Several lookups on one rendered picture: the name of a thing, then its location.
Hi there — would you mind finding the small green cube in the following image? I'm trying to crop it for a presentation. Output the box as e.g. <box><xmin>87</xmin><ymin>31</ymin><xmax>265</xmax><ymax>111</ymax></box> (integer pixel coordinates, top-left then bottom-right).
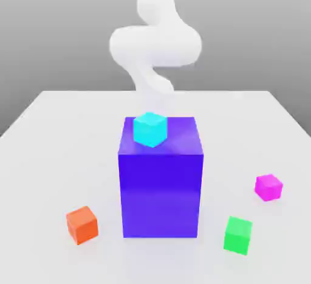
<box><xmin>223</xmin><ymin>215</ymin><xmax>253</xmax><ymax>256</ymax></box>

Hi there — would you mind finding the large blue box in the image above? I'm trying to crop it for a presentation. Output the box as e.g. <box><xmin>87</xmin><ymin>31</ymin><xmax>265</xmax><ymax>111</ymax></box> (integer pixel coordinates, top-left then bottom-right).
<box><xmin>117</xmin><ymin>116</ymin><xmax>204</xmax><ymax>239</ymax></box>

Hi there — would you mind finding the small magenta cube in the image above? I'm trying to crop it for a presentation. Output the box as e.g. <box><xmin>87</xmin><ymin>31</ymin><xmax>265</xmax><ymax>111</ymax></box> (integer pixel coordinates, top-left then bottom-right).
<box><xmin>254</xmin><ymin>173</ymin><xmax>284</xmax><ymax>203</ymax></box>

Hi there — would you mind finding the small orange cube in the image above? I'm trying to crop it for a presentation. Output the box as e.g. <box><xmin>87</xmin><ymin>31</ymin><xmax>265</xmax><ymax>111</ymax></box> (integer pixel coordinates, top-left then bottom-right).
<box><xmin>66</xmin><ymin>205</ymin><xmax>99</xmax><ymax>246</ymax></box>

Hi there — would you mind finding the small cyan cube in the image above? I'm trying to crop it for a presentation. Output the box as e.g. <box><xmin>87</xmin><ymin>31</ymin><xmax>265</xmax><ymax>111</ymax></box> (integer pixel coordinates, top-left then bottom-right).
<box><xmin>132</xmin><ymin>111</ymin><xmax>168</xmax><ymax>148</ymax></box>

